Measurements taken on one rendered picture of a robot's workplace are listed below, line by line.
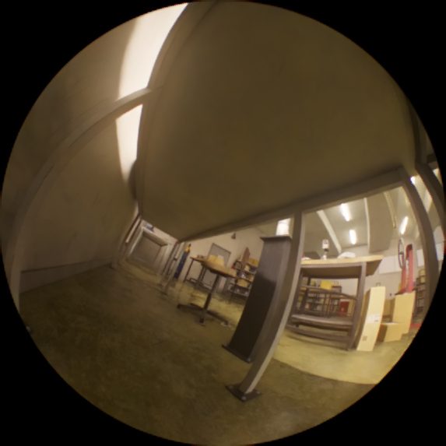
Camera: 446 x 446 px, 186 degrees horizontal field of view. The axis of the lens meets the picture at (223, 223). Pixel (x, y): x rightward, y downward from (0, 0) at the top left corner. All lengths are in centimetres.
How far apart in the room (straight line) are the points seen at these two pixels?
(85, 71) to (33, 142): 20
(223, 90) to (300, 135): 27
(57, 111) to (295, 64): 60
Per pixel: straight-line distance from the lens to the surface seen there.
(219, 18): 52
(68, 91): 48
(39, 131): 47
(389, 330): 232
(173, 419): 50
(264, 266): 95
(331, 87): 47
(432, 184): 66
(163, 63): 51
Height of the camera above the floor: 43
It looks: 24 degrees up
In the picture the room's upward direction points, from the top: 22 degrees clockwise
